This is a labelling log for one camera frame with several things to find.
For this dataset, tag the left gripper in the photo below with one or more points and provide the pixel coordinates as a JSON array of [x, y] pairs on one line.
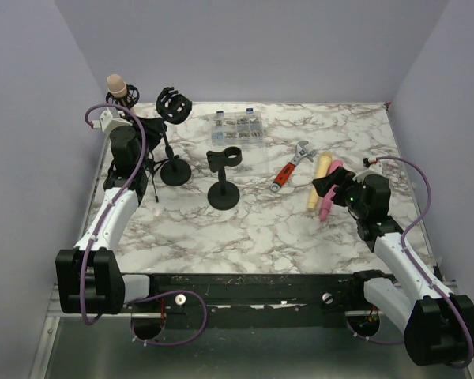
[[153, 129]]

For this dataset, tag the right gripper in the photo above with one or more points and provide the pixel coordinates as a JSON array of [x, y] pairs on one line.
[[340, 176]]

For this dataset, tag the pink microphone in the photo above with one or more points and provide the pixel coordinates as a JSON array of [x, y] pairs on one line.
[[327, 202]]

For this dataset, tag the black shock-mount round-base stand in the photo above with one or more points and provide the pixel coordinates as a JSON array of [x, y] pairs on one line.
[[173, 108]]

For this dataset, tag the black tripod shock-mount stand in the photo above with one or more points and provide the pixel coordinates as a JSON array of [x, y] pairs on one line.
[[128, 94]]

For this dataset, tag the beige microphone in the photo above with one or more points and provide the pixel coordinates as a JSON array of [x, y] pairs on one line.
[[116, 86]]

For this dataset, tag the black round-base clip stand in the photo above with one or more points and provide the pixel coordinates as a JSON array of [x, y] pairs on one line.
[[223, 195]]

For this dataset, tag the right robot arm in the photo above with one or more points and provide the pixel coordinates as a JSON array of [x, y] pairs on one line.
[[437, 325]]

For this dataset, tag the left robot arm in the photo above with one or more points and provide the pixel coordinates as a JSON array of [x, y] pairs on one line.
[[90, 282]]

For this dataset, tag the clear plastic screw organizer box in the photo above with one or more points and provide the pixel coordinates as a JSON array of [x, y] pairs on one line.
[[243, 130]]

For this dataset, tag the red-handled adjustable wrench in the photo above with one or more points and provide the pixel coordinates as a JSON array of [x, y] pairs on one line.
[[301, 152]]

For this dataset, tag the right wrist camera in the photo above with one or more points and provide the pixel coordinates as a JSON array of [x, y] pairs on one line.
[[371, 165]]

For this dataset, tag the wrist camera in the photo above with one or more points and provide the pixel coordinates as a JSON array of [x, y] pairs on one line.
[[110, 118], [371, 165]]

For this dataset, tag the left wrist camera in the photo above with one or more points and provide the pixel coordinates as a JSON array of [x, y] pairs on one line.
[[110, 118]]

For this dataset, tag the black front mounting rail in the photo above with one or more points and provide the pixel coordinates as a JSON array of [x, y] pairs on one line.
[[254, 300]]

